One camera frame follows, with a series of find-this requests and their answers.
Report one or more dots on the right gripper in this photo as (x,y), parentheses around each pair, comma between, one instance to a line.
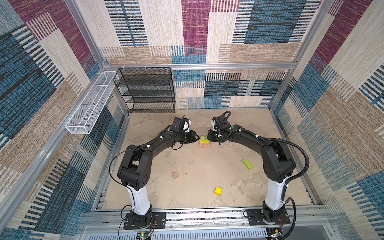
(211,138)

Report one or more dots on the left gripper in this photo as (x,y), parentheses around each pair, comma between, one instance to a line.
(192,137)

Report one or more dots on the green disc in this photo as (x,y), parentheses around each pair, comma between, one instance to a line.
(203,139)

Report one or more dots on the yellow rectangular block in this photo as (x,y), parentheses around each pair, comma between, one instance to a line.
(206,142)

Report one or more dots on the natural wood block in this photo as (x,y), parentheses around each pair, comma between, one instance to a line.
(204,145)

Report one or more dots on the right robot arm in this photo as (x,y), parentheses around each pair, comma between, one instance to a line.
(278,164)

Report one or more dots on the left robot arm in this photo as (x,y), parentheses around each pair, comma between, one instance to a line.
(136,166)

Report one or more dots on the green rectangular block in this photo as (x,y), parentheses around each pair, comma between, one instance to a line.
(248,164)

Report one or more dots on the yellow cube block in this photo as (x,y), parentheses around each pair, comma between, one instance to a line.
(218,191)

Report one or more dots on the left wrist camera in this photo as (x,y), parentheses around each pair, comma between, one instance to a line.
(186,125)

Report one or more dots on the black wire shelf rack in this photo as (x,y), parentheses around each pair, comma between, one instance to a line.
(147,90)

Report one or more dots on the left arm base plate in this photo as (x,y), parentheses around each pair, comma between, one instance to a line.
(156,220)

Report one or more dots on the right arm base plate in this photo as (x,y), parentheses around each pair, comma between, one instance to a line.
(258,217)

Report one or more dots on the white wire mesh basket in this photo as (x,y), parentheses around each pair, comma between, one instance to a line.
(87,113)

